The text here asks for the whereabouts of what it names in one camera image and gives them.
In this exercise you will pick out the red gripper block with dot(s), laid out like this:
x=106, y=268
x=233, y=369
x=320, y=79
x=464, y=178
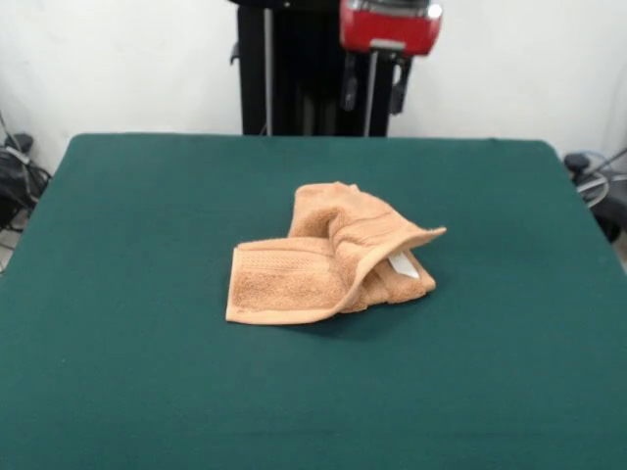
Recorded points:
x=387, y=29

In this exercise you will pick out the tan terry towel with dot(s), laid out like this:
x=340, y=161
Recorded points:
x=284, y=284

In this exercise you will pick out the dark green table cloth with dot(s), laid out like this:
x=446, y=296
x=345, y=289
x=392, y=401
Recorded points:
x=147, y=367

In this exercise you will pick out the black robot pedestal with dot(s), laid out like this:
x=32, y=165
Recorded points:
x=303, y=73

